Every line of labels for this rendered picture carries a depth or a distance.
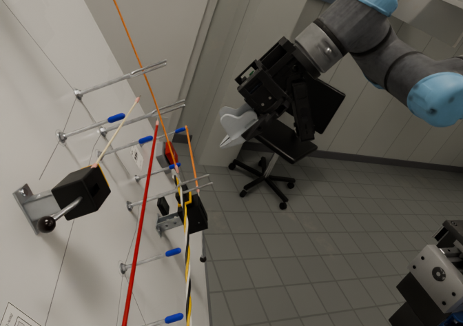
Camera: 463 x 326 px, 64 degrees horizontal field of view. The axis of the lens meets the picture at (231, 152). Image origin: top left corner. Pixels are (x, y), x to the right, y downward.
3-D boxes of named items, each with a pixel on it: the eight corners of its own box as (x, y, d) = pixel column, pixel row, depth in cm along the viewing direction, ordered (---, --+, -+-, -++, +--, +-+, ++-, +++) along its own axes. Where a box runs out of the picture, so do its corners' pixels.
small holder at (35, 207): (-28, 222, 29) (56, 194, 28) (29, 179, 37) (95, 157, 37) (2, 270, 30) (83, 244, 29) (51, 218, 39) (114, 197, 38)
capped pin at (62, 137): (65, 137, 47) (127, 114, 46) (63, 145, 46) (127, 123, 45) (58, 129, 46) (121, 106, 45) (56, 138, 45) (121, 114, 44)
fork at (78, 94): (75, 86, 55) (164, 54, 54) (82, 96, 56) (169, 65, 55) (72, 92, 53) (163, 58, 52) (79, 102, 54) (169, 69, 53)
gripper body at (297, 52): (231, 81, 66) (282, 32, 63) (262, 113, 69) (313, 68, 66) (235, 95, 59) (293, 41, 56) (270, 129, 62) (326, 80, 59)
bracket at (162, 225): (160, 237, 69) (184, 229, 69) (154, 228, 68) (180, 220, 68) (162, 222, 73) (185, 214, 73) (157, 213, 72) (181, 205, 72)
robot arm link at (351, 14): (410, 17, 57) (388, -26, 52) (352, 67, 60) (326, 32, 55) (381, 2, 63) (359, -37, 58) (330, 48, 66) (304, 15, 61)
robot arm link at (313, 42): (333, 52, 65) (350, 63, 58) (313, 69, 66) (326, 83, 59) (306, 19, 62) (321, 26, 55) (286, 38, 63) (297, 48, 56)
